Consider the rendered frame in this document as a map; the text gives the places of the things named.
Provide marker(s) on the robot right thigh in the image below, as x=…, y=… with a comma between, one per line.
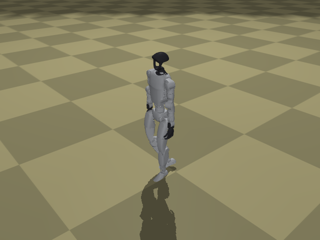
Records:
x=149, y=125

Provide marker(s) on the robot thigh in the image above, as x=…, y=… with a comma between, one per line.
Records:
x=161, y=132
x=149, y=125

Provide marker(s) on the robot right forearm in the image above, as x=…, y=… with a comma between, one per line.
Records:
x=149, y=101

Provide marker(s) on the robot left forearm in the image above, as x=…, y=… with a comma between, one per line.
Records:
x=170, y=115

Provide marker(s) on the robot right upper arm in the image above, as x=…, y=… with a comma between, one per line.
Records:
x=148, y=79

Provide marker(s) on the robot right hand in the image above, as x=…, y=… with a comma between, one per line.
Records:
x=148, y=107

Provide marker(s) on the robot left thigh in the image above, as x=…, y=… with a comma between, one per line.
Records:
x=161, y=132

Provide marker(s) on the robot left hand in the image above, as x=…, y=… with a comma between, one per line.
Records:
x=170, y=131

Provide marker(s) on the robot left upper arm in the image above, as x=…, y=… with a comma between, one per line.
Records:
x=169, y=85

